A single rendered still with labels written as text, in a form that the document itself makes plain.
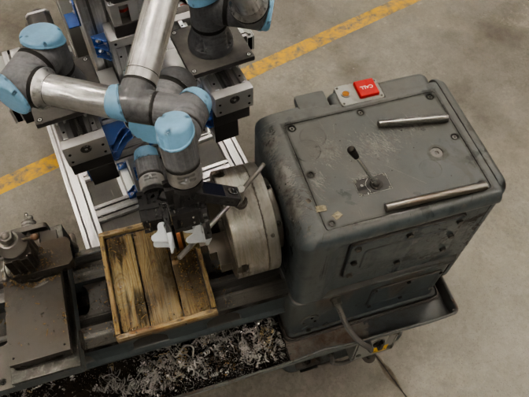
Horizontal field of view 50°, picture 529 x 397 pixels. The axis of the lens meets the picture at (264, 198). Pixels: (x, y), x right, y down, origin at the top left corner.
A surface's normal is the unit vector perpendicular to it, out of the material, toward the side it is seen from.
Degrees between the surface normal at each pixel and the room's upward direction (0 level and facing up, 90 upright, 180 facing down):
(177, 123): 15
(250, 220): 31
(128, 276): 0
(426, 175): 0
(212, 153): 0
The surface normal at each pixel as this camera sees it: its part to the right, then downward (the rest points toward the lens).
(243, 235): 0.21, 0.18
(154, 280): 0.01, -0.52
